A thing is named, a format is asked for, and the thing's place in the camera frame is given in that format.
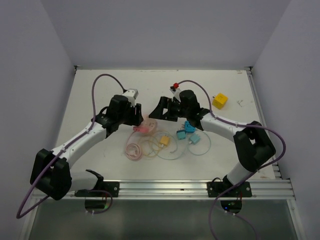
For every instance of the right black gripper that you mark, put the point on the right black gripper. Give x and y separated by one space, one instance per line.
165 102

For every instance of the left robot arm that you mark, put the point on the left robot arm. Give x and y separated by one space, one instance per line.
51 171

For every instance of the left black mount plate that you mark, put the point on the left black mount plate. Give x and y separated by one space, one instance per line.
112 187

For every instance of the round pink power strip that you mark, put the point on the round pink power strip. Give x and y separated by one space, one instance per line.
148 126

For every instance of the black mount plate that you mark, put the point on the black mount plate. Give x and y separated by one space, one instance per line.
112 187
228 189

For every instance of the light blue charger plug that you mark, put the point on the light blue charger plug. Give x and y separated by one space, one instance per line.
194 139

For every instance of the right black mount plate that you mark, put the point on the right black mount plate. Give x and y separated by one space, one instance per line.
228 189

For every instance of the yellow charger plug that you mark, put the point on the yellow charger plug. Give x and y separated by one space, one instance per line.
164 141

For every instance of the teal charger plug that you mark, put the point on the teal charger plug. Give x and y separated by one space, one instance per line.
181 134

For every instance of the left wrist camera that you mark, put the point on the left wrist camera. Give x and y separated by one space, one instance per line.
131 94

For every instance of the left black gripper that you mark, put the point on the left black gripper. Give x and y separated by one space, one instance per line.
136 119

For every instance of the pink socket adapter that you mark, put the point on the pink socket adapter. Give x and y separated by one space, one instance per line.
140 130

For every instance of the yellow cube socket adapter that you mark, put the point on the yellow cube socket adapter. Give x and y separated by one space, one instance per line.
219 101

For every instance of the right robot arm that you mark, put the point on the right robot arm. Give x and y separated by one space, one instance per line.
253 145

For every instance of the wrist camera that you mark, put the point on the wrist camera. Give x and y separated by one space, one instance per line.
131 94
175 90

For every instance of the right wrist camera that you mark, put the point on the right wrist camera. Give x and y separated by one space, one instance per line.
175 90

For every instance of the blue power socket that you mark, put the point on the blue power socket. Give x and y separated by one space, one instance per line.
188 128

